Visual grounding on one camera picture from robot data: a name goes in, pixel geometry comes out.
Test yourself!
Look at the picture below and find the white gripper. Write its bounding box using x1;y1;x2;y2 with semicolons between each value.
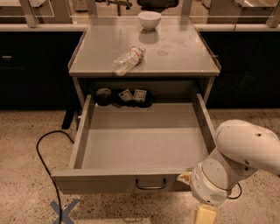
176;163;231;224

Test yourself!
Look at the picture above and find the grey top drawer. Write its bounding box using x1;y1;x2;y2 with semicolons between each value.
52;94;215;194

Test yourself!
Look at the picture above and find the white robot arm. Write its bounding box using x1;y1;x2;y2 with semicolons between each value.
177;120;280;224

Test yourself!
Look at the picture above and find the black round object in drawer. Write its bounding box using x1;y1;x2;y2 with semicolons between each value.
94;88;112;106

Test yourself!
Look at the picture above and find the grey metal drawer cabinet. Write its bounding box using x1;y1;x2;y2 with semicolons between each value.
69;17;221;100

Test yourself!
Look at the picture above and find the black pouch with labels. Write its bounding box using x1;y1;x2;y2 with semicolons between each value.
112;89;153;108

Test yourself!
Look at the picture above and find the blue tape cross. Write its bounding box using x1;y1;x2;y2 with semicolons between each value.
50;199;80;224

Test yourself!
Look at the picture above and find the clear plastic water bottle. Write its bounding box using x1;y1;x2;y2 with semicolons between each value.
112;45;146;76

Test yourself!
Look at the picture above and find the white ceramic bowl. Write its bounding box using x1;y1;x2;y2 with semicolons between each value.
138;11;162;30

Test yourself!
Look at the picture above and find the black office chair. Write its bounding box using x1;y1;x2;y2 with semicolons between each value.
105;0;132;16

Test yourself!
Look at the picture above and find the long counter bench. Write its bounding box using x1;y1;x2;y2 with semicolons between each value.
0;24;280;109

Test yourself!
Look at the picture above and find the black cable right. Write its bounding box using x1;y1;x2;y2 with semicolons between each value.
227;182;243;200

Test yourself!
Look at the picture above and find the black cable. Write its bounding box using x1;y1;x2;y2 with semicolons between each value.
227;182;243;200
35;129;75;224

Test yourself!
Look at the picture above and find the black cable left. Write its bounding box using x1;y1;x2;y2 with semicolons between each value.
35;129;75;224

